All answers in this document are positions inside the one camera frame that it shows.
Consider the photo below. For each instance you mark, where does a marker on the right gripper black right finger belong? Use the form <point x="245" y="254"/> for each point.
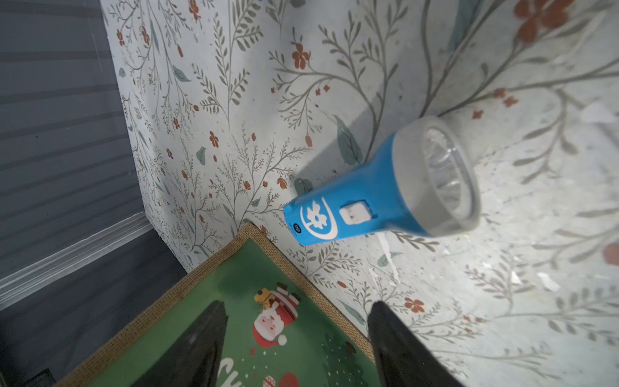
<point x="401" y="358"/>

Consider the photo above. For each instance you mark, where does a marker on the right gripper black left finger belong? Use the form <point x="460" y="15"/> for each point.
<point x="194" y="358"/>

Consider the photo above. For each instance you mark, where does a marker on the blue flashlight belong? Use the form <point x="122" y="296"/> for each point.
<point x="420" y="181"/>

